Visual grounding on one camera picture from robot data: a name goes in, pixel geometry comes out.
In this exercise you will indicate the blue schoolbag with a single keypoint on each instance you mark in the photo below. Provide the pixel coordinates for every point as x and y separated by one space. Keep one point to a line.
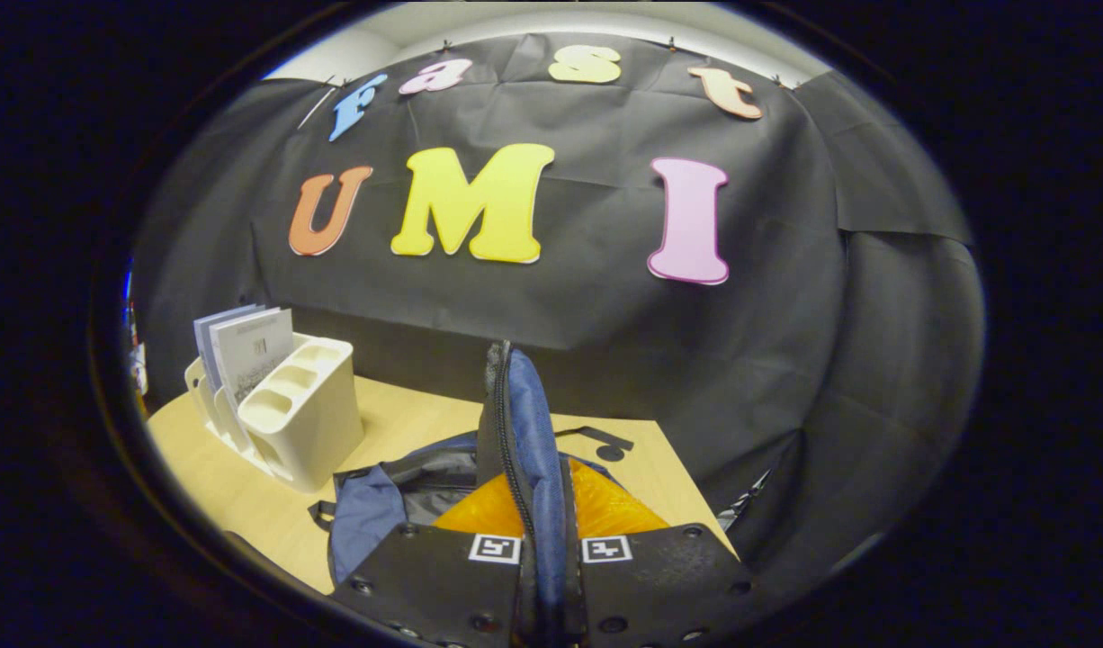
533 432

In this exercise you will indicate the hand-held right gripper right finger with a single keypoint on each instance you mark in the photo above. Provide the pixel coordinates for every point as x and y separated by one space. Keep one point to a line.
659 585

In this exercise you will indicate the white plastic bookshelf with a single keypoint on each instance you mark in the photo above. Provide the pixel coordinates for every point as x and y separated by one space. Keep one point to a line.
313 423

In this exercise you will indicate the black backdrop cloth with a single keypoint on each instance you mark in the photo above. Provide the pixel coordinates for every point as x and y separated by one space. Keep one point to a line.
605 315

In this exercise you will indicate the blue-grey book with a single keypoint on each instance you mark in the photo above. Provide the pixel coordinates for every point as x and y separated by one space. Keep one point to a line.
206 333

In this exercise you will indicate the white book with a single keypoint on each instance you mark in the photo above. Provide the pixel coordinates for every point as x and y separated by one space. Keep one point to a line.
255 351

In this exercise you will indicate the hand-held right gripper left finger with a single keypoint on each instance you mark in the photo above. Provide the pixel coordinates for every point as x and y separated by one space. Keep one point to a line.
425 576

